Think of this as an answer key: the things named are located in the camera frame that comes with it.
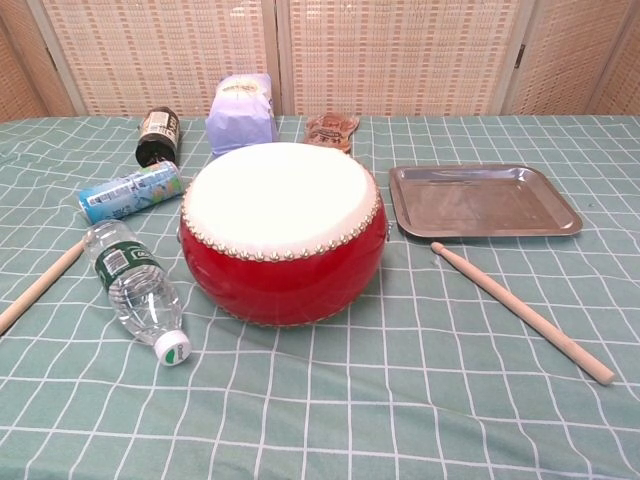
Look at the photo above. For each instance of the wooden drumstick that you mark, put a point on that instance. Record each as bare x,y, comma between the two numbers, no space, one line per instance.
40,284
520,310

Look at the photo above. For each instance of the blue green drink can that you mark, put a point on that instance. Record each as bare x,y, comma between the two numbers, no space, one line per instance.
130,192

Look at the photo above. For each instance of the square metal tray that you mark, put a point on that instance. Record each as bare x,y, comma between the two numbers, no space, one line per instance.
480,200

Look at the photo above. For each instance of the dark brown glass bottle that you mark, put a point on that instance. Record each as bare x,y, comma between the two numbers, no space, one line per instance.
159,135

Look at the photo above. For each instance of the brown sauce pouch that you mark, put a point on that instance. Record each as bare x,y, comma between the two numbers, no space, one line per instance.
330,131

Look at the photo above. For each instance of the red drum white skin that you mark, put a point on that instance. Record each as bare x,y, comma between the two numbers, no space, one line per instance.
280,280

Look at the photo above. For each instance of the lavender paper bag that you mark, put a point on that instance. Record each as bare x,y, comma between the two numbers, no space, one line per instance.
240,120

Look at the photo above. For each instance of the clear water bottle green label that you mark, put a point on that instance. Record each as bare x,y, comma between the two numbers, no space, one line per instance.
135,285

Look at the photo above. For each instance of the green checked tablecloth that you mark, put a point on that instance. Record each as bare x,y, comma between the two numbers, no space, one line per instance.
400,400

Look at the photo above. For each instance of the bamboo folding screen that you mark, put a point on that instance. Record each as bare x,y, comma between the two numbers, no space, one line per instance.
400,50

